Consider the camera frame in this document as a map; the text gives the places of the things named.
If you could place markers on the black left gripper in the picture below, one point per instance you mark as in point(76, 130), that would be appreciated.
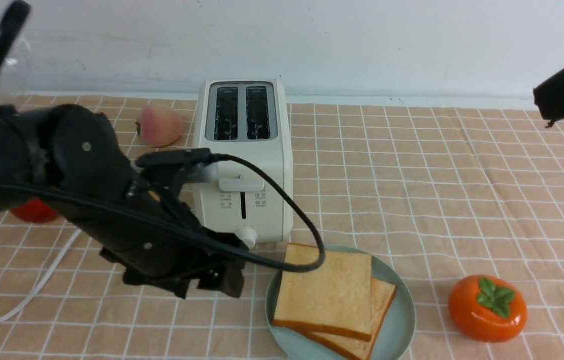
point(158, 243)

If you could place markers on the white toaster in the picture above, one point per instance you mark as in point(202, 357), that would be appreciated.
point(247, 119)

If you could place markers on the toasted bread slice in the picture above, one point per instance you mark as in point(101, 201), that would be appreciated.
point(334, 299)
point(382, 295)

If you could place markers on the orange persimmon with green leaves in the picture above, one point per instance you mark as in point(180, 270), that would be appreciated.
point(487, 309)

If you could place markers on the red apple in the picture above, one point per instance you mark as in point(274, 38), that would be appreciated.
point(34, 212)

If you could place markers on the pink peach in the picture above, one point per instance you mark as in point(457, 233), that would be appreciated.
point(158, 126)

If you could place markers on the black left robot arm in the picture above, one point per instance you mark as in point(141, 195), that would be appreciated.
point(71, 150)

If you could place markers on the light green plate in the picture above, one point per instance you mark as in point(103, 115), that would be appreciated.
point(395, 335)

